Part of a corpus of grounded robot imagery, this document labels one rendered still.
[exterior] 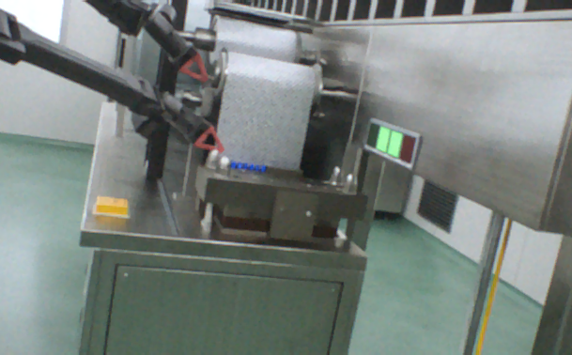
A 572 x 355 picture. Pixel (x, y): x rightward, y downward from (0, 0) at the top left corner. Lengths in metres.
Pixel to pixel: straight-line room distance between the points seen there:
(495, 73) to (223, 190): 0.66
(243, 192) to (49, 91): 5.85
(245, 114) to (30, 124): 5.75
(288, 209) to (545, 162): 0.68
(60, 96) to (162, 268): 5.86
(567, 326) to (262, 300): 0.66
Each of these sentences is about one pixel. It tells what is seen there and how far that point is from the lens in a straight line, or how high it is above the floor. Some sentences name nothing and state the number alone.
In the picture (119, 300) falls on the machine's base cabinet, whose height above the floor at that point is 0.74.
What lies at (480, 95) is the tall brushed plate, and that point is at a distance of 1.11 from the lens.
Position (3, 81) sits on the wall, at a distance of 7.23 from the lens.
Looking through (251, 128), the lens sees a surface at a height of 1.13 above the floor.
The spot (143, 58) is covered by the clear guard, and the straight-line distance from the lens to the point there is 2.59.
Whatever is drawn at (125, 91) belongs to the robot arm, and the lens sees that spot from 1.46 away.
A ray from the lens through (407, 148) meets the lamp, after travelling 1.29.
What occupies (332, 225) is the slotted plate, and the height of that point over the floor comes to 0.95.
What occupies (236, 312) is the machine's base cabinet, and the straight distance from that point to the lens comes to 1.46.
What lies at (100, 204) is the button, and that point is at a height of 0.92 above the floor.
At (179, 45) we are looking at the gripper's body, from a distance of 1.60.
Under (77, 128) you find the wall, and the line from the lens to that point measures 7.21.
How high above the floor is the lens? 1.31
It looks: 10 degrees down
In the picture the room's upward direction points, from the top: 10 degrees clockwise
